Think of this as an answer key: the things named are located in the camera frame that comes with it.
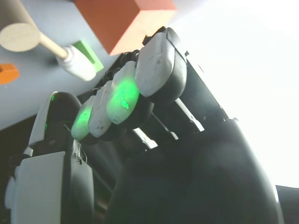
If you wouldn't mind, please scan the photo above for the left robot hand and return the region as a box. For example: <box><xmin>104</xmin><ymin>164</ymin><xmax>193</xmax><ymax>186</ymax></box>
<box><xmin>4</xmin><ymin>26</ymin><xmax>285</xmax><ymax>224</ymax></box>

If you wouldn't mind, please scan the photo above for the large orange foam block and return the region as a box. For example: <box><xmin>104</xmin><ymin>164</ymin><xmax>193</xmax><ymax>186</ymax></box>
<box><xmin>74</xmin><ymin>0</ymin><xmax>178</xmax><ymax>56</ymax></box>

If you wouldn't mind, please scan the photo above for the wooden mallet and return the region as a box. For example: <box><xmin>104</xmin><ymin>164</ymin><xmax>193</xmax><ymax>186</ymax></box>
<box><xmin>0</xmin><ymin>0</ymin><xmax>98</xmax><ymax>82</ymax></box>

